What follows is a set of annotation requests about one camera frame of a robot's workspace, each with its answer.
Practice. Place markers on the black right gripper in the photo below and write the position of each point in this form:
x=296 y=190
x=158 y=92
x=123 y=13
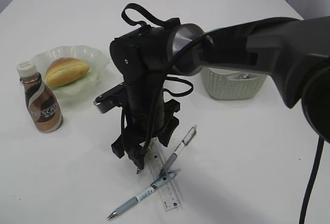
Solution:
x=137 y=113

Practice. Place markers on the white blue pen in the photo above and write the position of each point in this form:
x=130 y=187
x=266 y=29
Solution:
x=154 y=186

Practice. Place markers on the white grey pen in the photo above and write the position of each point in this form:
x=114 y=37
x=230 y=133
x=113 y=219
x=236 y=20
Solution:
x=180 y=147

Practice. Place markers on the clear plastic ruler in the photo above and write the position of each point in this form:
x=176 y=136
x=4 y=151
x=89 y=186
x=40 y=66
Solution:
x=168 y=193

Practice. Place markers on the brown Nescafe coffee bottle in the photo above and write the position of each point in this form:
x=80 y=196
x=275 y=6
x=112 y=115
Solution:
x=40 y=101

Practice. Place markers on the golden bread roll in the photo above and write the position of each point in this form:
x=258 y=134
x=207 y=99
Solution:
x=65 y=70

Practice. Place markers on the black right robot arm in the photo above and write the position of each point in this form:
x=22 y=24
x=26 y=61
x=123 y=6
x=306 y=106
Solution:
x=294 y=53

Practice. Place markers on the pale green wavy plate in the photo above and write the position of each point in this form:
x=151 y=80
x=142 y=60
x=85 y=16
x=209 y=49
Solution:
x=94 y=57

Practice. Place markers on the green plastic woven basket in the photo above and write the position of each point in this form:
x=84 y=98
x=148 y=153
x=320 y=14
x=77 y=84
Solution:
x=222 y=84

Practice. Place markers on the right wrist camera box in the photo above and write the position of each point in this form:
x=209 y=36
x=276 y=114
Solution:
x=109 y=100

